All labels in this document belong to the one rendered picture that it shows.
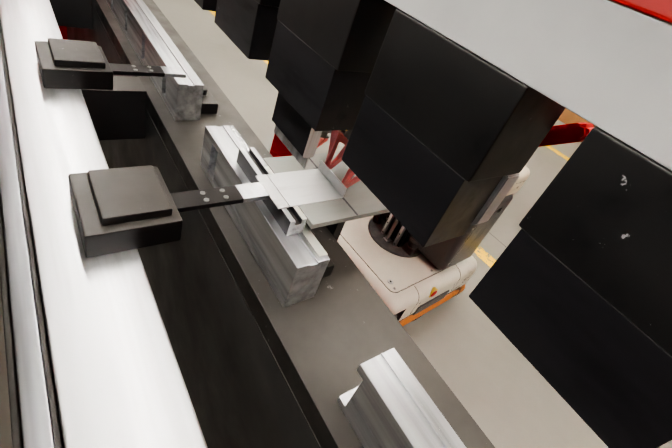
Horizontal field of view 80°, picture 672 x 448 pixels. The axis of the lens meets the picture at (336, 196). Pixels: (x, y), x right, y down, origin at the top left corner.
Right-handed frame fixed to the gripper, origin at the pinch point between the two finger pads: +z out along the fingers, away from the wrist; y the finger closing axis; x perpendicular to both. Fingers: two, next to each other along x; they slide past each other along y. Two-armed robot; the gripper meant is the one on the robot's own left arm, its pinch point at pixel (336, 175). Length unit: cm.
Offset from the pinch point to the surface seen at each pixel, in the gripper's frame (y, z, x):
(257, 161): -8.9, 6.8, -9.0
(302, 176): -2.4, 3.6, -4.4
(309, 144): 5.0, -3.9, -16.0
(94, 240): 5.3, 18.1, -34.6
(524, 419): 49, 43, 138
